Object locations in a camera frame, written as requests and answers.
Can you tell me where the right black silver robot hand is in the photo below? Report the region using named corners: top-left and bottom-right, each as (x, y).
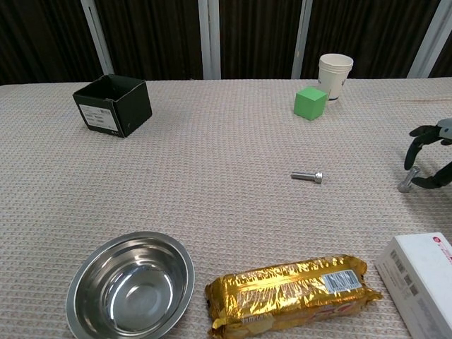
top-left (404, 118), bottom-right (452, 191)

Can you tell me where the silver bolt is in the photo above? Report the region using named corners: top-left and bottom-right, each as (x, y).
top-left (398, 166), bottom-right (422, 194)
top-left (290, 170), bottom-right (325, 185)

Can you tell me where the white carton with red logo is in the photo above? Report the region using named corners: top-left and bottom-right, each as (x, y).
top-left (374, 232), bottom-right (452, 339)

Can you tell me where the white paper cup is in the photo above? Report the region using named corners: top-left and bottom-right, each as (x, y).
top-left (317, 53), bottom-right (355, 102)

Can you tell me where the green cube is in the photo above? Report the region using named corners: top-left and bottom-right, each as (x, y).
top-left (293, 86), bottom-right (328, 122)

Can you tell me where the gold foil snack package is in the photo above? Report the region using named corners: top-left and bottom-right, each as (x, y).
top-left (204, 254), bottom-right (384, 338)

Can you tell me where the beige woven tablecloth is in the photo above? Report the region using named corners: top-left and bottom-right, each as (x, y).
top-left (0, 76), bottom-right (452, 339)

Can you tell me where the black open cardboard box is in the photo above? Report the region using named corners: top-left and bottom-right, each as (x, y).
top-left (72, 73), bottom-right (153, 138)

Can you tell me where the stainless steel bowl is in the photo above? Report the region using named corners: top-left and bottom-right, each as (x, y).
top-left (66, 231), bottom-right (196, 339)

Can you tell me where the white partition post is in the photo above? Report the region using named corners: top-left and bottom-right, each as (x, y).
top-left (290, 0), bottom-right (314, 80)
top-left (407, 0), bottom-right (451, 79)
top-left (197, 0), bottom-right (222, 81)
top-left (80, 0), bottom-right (115, 76)

